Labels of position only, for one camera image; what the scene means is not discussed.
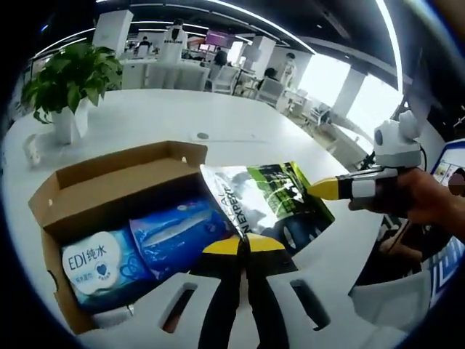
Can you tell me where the white square column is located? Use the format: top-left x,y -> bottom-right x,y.
93,9 -> 132,52

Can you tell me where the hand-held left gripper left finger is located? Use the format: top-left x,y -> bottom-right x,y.
140,238 -> 256,349

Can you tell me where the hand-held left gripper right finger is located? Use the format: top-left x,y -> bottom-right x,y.
245,234 -> 364,349

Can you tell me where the silver green soft pouch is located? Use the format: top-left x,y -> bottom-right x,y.
198,161 -> 336,255

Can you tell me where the curved ceiling light strip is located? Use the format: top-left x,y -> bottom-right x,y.
376,0 -> 406,110

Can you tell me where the person's right hand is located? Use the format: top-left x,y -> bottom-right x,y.
347,169 -> 465,222

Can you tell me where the blue soft tissue pack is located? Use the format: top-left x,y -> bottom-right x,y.
129,198 -> 238,281

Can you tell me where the brown cardboard shoe box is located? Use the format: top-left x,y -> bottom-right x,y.
28,140 -> 226,335

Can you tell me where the blue white display board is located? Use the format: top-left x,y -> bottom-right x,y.
428,140 -> 465,313

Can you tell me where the purple wall screen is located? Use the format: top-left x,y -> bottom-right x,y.
206,31 -> 233,47

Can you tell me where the green plant in white pot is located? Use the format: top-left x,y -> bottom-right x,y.
20,42 -> 124,145

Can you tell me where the white office counter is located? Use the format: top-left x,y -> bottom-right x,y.
121,57 -> 211,90

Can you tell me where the blue white wet wipes pack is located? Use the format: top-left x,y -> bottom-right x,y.
60,224 -> 161,313

